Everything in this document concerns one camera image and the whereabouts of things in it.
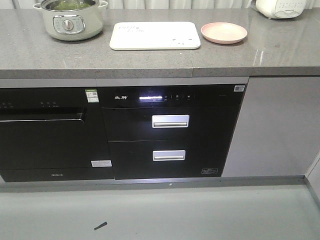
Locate lower silver drawer handle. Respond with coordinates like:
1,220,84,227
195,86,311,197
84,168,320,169
152,150,186,162

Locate white rice cooker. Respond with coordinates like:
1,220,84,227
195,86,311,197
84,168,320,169
252,0,308,19

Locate cream bear serving tray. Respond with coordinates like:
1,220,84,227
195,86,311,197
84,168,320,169
109,21,201,51

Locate upper silver drawer handle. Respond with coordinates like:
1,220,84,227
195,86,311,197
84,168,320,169
151,114,190,129

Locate black disinfection cabinet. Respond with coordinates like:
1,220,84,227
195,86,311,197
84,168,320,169
98,83,246,180

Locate pink plastic plate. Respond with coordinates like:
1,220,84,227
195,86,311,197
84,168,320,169
201,22,248,45

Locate silver drawer handle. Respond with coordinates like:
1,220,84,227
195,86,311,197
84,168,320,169
151,114,190,129
152,150,186,162

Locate grey cabinet door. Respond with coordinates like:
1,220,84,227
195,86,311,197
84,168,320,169
222,76,320,177

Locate black built-in dishwasher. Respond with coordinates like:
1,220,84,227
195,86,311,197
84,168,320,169
0,87,114,183

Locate black floor tape strip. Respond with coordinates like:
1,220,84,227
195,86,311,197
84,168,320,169
94,221,108,231

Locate green electric cooking pot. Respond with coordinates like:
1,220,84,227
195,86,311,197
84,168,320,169
33,0,108,41

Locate white curtain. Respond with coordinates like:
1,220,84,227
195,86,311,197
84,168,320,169
0,0,258,10

